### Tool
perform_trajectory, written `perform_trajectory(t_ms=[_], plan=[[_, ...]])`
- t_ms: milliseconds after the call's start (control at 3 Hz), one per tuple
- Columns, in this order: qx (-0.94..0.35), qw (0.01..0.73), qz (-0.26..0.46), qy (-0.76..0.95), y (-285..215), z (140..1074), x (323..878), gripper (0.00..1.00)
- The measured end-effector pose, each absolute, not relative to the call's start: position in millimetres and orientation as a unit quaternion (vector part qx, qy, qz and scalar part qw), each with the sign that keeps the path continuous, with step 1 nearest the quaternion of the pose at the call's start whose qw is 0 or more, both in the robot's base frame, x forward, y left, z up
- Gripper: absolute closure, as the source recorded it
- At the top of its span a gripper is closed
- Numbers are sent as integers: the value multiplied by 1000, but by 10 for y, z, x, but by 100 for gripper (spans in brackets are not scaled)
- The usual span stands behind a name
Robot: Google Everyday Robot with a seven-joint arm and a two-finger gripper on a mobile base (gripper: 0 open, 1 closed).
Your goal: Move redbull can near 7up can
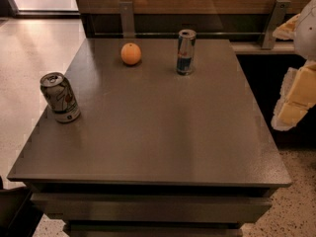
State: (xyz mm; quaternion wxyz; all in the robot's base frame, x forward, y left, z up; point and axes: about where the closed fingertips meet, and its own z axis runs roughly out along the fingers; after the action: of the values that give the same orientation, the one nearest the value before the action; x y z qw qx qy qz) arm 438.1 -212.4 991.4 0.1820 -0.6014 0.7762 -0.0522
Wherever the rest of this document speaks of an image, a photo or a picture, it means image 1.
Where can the left metal bracket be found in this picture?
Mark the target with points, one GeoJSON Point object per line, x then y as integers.
{"type": "Point", "coordinates": [127, 19]}

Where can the grey table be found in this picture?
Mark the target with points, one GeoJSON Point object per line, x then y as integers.
{"type": "Point", "coordinates": [154, 153]}

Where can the red bull can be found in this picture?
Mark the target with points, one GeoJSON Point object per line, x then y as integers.
{"type": "Point", "coordinates": [186, 51]}

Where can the right metal bracket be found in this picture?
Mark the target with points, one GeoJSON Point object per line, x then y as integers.
{"type": "Point", "coordinates": [267, 40]}

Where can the orange fruit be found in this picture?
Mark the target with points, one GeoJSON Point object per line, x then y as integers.
{"type": "Point", "coordinates": [130, 53]}

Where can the metal bracket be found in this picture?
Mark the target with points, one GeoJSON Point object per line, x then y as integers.
{"type": "Point", "coordinates": [267, 40]}
{"type": "Point", "coordinates": [127, 19]}

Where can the silver 7up can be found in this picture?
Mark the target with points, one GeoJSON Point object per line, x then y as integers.
{"type": "Point", "coordinates": [60, 98]}

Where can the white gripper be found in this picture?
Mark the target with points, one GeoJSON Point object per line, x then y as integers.
{"type": "Point", "coordinates": [306, 34]}

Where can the dark object bottom left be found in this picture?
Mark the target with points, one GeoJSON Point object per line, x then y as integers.
{"type": "Point", "coordinates": [18, 215]}

